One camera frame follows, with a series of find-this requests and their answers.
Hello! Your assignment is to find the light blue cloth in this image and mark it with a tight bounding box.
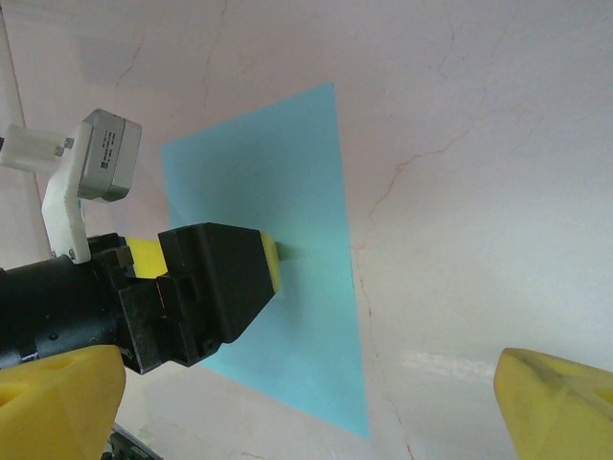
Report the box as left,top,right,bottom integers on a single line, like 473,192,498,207
161,81,371,440

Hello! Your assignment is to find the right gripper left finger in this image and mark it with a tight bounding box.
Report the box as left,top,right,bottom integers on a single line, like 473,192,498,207
0,344,126,460

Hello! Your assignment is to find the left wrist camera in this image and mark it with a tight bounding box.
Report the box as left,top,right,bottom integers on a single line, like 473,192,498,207
0,108,144,265

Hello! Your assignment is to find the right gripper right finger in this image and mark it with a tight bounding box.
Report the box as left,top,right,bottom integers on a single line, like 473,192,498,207
494,348,613,460

